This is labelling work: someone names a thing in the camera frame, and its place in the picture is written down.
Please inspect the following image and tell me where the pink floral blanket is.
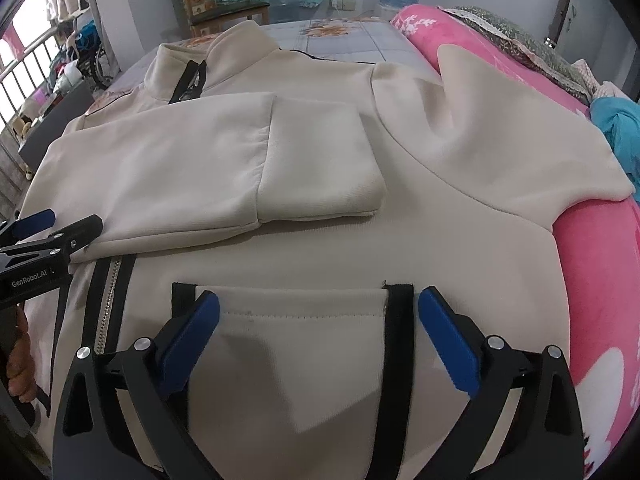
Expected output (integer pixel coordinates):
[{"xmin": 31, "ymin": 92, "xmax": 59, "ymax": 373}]
[{"xmin": 390, "ymin": 4, "xmax": 640, "ymax": 480}]

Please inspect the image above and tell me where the floral checked tablecloth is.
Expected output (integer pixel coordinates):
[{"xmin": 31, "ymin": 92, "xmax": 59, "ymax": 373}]
[{"xmin": 82, "ymin": 17, "xmax": 443, "ymax": 126}]

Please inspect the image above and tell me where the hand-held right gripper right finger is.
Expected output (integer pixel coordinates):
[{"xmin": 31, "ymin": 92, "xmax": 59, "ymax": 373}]
[{"xmin": 417, "ymin": 286, "xmax": 586, "ymax": 480}]

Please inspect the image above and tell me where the metal window railing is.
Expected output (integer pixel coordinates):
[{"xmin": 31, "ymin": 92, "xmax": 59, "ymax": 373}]
[{"xmin": 0, "ymin": 40, "xmax": 56, "ymax": 221}]

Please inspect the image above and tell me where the empty clear water jug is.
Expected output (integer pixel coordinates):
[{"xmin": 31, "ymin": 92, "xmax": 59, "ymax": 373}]
[{"xmin": 267, "ymin": 0, "xmax": 306, "ymax": 23}]

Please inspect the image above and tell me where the white door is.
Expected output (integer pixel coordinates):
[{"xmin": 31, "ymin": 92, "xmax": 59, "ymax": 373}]
[{"xmin": 555, "ymin": 0, "xmax": 631, "ymax": 61}]

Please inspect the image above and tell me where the blue printed cloth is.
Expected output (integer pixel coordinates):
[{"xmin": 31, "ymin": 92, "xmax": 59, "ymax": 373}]
[{"xmin": 590, "ymin": 95, "xmax": 640, "ymax": 186}]

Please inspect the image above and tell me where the hanging pink garment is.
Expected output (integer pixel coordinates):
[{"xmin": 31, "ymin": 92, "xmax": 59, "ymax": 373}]
[{"xmin": 0, "ymin": 25, "xmax": 26, "ymax": 61}]

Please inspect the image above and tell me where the pile of household clutter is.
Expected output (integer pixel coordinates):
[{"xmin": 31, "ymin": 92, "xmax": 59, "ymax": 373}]
[{"xmin": 50, "ymin": 20, "xmax": 121, "ymax": 91}]

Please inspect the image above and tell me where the person's left hand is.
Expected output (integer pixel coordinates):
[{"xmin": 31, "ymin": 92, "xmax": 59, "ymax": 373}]
[{"xmin": 6, "ymin": 305, "xmax": 41, "ymax": 403}]

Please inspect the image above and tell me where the pale checked cloth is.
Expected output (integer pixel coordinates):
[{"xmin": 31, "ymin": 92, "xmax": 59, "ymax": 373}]
[{"xmin": 570, "ymin": 57, "xmax": 631, "ymax": 106}]

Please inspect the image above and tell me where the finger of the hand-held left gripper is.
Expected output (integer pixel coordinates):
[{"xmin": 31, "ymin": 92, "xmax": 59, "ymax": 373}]
[
  {"xmin": 0, "ymin": 214, "xmax": 104, "ymax": 257},
  {"xmin": 0, "ymin": 208, "xmax": 55, "ymax": 241}
]

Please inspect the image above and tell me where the dark grey cabinet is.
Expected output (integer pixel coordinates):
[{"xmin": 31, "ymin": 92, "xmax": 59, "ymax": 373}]
[{"xmin": 17, "ymin": 82, "xmax": 96, "ymax": 168}]

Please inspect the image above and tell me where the cream zip jacket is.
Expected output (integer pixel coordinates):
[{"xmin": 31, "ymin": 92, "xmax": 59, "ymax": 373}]
[{"xmin": 15, "ymin": 22, "xmax": 633, "ymax": 480}]

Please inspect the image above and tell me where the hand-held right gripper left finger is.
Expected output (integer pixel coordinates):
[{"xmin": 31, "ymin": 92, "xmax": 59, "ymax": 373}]
[{"xmin": 52, "ymin": 290, "xmax": 222, "ymax": 480}]

